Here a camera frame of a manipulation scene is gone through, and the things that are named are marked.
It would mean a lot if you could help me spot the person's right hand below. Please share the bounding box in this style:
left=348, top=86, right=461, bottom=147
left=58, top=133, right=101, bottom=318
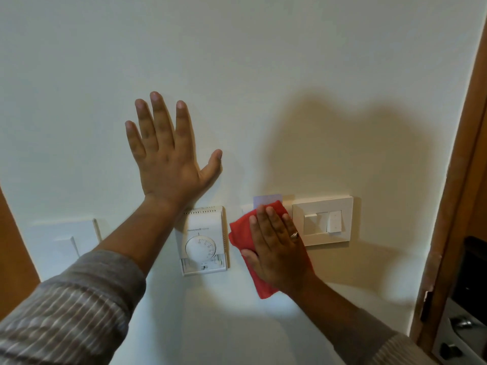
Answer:
left=240, top=205, right=317, bottom=297

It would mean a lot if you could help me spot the person's left hand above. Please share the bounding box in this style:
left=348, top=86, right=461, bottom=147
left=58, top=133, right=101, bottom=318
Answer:
left=125, top=91, right=223, bottom=210

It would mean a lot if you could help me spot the red cleaning cloth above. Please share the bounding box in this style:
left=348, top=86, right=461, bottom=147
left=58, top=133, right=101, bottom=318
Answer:
left=228, top=200, right=315, bottom=300

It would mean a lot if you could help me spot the person's right forearm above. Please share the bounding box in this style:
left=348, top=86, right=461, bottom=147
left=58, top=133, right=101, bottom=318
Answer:
left=287, top=275, right=438, bottom=365

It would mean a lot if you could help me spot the person's left forearm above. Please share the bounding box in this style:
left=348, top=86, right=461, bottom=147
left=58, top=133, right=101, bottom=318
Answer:
left=0, top=195, right=187, bottom=365

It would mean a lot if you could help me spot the white key card holder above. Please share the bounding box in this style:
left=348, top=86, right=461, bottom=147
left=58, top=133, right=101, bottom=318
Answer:
left=241, top=202, right=293, bottom=219

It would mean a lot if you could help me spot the pale blue key card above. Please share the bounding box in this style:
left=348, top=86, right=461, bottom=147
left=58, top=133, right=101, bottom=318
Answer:
left=253, top=194, right=284, bottom=207

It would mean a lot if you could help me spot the white dial thermostat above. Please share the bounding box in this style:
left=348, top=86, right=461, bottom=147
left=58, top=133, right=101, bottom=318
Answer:
left=174, top=206, right=229, bottom=277

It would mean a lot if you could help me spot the brown wooden panel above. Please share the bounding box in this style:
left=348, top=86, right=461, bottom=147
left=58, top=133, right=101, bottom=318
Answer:
left=0, top=186, right=41, bottom=320

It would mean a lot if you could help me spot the dark door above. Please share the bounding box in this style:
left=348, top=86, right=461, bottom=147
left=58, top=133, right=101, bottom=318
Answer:
left=452, top=235, right=487, bottom=327

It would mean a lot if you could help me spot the metal door lock plate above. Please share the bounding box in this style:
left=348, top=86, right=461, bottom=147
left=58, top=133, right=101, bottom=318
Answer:
left=432, top=298, right=487, bottom=365

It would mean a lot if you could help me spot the white light switch plate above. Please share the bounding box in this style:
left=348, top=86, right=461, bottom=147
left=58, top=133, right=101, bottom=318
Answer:
left=292, top=195, right=354, bottom=247

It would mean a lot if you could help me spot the large white wall plate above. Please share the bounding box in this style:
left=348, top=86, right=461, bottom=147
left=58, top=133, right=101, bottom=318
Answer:
left=28, top=218, right=102, bottom=281

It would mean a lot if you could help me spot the brown wooden door frame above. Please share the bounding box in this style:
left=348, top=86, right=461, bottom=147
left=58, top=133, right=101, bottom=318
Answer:
left=409, top=19, right=487, bottom=356

